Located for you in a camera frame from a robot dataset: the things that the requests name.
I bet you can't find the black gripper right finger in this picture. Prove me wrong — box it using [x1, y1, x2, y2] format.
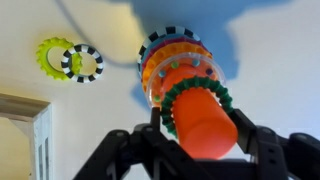
[229, 107, 320, 180]

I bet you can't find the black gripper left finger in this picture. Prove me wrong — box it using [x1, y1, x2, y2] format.
[73, 106, 202, 180]

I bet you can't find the dark green toothed ring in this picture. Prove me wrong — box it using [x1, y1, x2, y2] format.
[159, 75, 235, 139]

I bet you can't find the wooden slatted tray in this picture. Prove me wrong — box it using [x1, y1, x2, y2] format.
[0, 92, 54, 180]

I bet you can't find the orange stacker post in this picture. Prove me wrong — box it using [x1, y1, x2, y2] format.
[161, 63, 240, 161]

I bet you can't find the orange stacking ring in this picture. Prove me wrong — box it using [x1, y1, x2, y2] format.
[140, 41, 214, 94]

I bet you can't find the small black white ring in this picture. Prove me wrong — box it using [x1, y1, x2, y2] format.
[60, 43, 105, 84]

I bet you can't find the clear ring with beads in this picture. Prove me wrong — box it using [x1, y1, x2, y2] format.
[145, 51, 227, 110]

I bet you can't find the magenta stacking ring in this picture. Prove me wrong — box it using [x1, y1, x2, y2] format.
[139, 35, 210, 73]

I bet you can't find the large black white base ring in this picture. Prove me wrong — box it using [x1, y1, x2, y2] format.
[136, 25, 202, 73]

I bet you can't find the yellow green toothed ring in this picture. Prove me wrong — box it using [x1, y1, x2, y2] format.
[35, 36, 84, 82]

